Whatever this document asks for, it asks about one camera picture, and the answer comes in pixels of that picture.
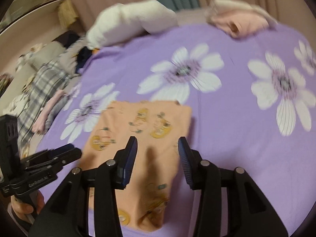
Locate orange duck print baby shirt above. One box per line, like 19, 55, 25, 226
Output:
79, 101, 192, 232

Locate grey plaid blanket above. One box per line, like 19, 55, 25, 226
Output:
17, 60, 71, 149

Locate folded pink and cream clothes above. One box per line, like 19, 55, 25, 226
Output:
205, 0, 278, 39

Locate person left hand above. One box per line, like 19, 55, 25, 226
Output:
11, 191, 45, 224

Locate grey pillow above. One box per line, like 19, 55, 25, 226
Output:
27, 41, 66, 71

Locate dark navy clothing pile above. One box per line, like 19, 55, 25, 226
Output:
75, 46, 93, 74

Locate purple floral bed sheet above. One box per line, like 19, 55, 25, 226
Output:
38, 24, 315, 234

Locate folded pink and grey clothes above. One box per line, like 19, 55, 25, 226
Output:
32, 90, 66, 134

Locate white fluffy blanket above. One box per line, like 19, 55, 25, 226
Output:
86, 0, 178, 50

